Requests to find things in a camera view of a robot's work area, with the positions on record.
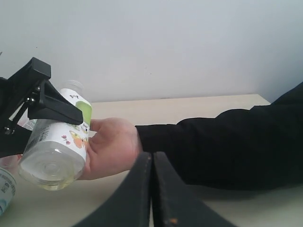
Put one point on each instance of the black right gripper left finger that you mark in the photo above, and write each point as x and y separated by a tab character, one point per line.
129	205

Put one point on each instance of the black sleeved forearm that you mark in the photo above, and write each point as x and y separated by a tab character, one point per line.
256	149

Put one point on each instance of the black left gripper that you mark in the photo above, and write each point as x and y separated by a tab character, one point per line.
29	88

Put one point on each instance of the lime label bottle white cap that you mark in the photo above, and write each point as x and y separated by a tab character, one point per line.
7	189

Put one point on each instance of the clear bottle white barcode label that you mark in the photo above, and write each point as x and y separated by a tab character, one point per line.
55	154

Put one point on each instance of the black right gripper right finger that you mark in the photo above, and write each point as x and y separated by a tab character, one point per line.
174	204

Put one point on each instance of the person's open hand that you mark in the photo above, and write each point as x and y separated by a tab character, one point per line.
113	149

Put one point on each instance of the pink bottle black cap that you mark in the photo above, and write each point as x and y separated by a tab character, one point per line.
12	146

